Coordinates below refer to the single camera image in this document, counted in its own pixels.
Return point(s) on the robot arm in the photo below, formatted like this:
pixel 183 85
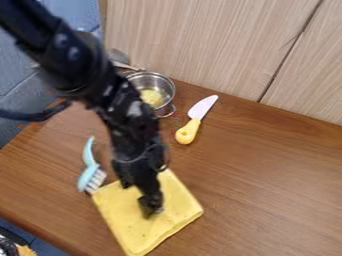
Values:
pixel 71 56

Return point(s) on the yellow toy food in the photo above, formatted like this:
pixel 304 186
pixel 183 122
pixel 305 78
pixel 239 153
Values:
pixel 152 97

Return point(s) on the yellow cloth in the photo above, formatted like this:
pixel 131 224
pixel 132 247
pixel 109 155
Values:
pixel 147 216

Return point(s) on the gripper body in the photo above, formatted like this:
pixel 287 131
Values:
pixel 135 156

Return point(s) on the silver pot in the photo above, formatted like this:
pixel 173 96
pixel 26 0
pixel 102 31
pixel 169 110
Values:
pixel 156 91

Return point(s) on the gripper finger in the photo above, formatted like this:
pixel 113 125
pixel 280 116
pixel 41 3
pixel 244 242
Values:
pixel 125 181
pixel 150 200

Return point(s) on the light blue brush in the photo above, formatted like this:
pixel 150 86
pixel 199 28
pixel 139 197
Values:
pixel 90 171

